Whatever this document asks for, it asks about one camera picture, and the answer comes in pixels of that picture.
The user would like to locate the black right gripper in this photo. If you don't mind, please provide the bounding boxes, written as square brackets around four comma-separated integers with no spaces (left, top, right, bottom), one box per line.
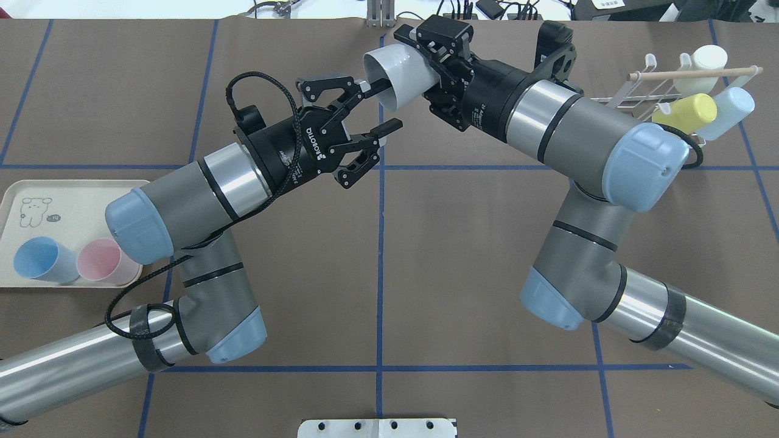
[393,16,536,144]

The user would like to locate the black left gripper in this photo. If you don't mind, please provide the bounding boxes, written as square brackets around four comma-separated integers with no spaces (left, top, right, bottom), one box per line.
[236,75,403,190]

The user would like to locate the grey plastic cup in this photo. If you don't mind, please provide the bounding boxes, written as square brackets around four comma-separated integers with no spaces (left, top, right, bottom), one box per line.
[363,43,441,112]

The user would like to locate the yellow plastic cup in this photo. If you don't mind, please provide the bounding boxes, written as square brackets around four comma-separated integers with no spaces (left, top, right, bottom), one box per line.
[651,92,718,135]

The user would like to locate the pale cream plastic cup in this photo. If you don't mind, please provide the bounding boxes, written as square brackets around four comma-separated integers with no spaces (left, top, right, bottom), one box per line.
[674,44,728,97]

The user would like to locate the light blue plastic cup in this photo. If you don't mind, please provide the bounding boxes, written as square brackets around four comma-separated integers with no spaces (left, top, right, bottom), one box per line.
[695,87,756,141]

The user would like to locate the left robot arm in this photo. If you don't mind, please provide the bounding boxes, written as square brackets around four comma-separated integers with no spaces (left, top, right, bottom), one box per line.
[2,71,402,432]

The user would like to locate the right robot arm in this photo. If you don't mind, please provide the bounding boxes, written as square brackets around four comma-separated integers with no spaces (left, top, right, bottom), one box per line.
[386,18,777,407]

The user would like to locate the pink plastic cup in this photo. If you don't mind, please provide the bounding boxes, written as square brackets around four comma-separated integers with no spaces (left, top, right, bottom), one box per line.
[76,238,142,287]

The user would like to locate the cream serving tray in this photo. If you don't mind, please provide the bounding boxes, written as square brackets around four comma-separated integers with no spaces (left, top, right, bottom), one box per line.
[1,179,147,288]

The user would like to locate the aluminium frame post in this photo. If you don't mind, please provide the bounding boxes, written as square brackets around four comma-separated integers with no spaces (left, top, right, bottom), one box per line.
[366,0,397,28]

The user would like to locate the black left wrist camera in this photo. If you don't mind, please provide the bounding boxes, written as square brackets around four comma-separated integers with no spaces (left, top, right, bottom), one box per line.
[233,105,267,136]

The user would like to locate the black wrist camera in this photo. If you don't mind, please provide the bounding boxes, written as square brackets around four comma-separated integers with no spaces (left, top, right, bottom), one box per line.
[531,21,577,85]
[233,105,267,136]

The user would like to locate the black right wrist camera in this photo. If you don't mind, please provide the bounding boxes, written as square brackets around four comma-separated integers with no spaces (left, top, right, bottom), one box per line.
[531,21,577,85]

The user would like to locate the white wire cup rack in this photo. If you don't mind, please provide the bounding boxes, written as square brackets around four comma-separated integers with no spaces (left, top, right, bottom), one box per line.
[592,54,764,147]

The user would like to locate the black right camera cable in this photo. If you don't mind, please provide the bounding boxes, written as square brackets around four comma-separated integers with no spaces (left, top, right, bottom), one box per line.
[676,130,705,170]

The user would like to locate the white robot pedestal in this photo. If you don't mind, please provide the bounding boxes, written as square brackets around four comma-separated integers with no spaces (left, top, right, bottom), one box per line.
[297,418,458,437]

